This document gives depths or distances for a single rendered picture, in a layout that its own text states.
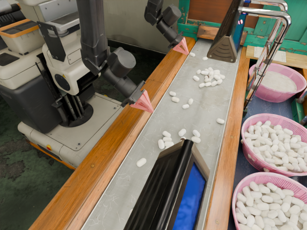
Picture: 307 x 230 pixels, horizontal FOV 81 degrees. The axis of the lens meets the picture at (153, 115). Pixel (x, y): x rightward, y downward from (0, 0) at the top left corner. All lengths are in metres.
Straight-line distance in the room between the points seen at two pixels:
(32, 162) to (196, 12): 1.65
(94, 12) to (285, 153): 0.77
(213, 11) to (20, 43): 1.12
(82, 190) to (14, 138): 1.48
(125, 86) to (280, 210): 0.58
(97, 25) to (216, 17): 0.95
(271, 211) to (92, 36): 0.69
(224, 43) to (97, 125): 1.09
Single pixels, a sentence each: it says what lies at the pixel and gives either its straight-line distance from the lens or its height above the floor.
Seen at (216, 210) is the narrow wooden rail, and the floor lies 0.76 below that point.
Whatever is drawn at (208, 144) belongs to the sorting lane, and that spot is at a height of 0.74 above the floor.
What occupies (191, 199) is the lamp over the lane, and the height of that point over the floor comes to 1.08.
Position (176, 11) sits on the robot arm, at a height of 1.04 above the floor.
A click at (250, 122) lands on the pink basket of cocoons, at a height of 0.75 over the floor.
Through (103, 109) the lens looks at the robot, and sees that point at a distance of 1.51.
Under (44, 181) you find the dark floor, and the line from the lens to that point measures 1.63.
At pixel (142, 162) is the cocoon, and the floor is 0.76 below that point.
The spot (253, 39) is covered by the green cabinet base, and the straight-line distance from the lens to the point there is 1.37.
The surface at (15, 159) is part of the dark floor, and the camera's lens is 1.87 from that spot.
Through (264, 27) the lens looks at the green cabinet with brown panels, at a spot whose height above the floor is 0.89.
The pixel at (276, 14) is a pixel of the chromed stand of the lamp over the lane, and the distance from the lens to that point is 0.75.
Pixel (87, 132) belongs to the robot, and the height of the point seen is 0.28.
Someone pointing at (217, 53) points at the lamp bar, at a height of 1.06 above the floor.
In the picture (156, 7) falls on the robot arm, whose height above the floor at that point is 1.06.
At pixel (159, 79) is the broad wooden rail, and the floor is 0.76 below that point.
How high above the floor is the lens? 1.30
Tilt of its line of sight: 46 degrees down
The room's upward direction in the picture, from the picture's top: straight up
